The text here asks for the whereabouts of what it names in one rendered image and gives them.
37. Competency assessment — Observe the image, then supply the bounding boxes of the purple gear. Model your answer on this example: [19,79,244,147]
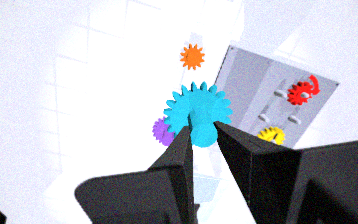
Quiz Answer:
[152,116,175,146]

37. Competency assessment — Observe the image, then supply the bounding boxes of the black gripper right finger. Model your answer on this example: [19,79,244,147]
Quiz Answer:
[213,121,358,224]

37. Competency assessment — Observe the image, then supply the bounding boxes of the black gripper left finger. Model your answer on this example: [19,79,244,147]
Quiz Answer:
[74,125,194,224]

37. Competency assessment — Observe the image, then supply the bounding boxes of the yellow gear with black stripe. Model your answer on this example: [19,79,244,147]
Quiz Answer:
[257,127,284,145]

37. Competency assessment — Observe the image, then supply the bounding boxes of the orange gear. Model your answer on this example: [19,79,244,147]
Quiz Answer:
[180,43,205,71]

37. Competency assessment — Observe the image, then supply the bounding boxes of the red curved arrow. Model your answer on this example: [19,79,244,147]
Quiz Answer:
[309,75,320,95]

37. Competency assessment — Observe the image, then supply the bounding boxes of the cyan gear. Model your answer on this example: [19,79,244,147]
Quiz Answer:
[163,81,233,148]

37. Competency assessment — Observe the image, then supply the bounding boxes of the red gear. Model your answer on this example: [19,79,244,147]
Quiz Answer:
[287,81,315,105]

